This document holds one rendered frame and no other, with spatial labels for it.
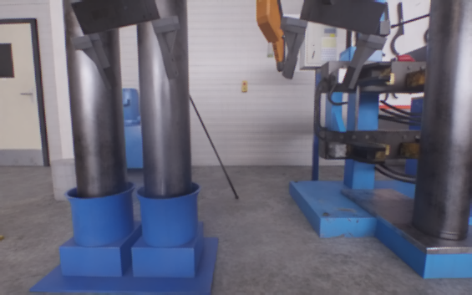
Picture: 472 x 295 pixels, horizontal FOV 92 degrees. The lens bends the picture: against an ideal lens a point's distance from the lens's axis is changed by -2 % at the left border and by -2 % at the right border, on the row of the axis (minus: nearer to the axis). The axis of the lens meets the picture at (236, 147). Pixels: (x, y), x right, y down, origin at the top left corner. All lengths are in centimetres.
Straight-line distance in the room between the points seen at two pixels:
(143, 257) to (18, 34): 409
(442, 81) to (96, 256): 168
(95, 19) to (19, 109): 422
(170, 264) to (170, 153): 48
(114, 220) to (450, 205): 149
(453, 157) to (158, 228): 131
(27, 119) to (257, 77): 344
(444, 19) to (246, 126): 258
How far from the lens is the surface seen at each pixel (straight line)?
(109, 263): 125
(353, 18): 50
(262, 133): 347
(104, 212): 119
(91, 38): 54
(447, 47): 140
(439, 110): 137
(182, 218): 109
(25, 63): 465
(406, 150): 196
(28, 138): 463
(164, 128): 101
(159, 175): 104
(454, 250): 141
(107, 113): 115
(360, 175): 215
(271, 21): 98
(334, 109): 178
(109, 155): 116
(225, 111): 345
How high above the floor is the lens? 69
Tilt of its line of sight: 7 degrees down
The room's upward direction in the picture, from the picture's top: straight up
